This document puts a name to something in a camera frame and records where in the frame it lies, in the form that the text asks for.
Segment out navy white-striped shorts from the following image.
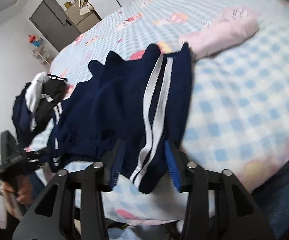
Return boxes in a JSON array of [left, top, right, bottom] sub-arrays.
[[48, 44, 193, 194]]

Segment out pile of dark clothes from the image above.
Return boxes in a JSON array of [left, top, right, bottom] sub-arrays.
[[12, 72, 68, 148]]

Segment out person's left hand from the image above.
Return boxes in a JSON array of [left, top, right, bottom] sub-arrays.
[[2, 176, 33, 205]]

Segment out white toy shelf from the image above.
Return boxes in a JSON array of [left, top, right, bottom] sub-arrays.
[[33, 46, 54, 66]]

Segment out blue checkered cartoon blanket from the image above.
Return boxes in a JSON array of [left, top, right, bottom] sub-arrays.
[[25, 0, 289, 227]]

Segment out red blue plush toy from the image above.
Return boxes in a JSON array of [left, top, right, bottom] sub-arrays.
[[28, 34, 44, 48]]

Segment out grey room door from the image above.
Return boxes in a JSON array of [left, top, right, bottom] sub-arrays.
[[29, 0, 81, 52]]

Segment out beige cabinet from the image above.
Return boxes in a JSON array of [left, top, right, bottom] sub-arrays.
[[65, 2, 101, 33]]

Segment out white handbag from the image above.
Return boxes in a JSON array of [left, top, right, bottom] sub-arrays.
[[79, 3, 94, 16]]

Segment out folded pink cartoon garment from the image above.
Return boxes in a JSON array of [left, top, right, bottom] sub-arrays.
[[178, 7, 259, 61]]

